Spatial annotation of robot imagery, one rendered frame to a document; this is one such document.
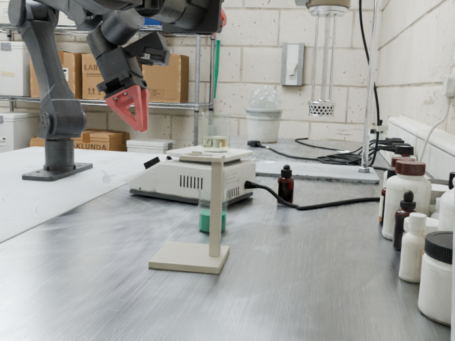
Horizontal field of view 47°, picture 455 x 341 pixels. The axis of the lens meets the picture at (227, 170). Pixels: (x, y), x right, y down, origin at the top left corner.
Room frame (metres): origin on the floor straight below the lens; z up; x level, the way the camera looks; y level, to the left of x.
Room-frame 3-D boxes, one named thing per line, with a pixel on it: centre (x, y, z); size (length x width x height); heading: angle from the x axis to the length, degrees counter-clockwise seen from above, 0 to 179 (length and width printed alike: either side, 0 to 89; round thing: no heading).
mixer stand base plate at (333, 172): (1.26, -0.21, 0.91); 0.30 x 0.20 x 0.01; 80
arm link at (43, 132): (1.13, 0.36, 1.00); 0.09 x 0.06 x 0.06; 136
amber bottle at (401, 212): (0.66, -0.24, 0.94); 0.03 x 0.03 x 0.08
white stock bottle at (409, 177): (0.71, -0.25, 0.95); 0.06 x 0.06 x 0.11
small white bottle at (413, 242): (0.55, -0.21, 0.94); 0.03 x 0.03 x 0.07
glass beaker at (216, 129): (0.90, 0.02, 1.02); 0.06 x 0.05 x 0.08; 47
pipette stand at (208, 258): (0.59, 0.04, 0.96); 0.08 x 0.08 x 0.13; 81
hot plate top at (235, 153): (0.93, 0.03, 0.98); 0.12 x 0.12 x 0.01; 62
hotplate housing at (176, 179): (0.94, 0.05, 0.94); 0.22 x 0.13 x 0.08; 62
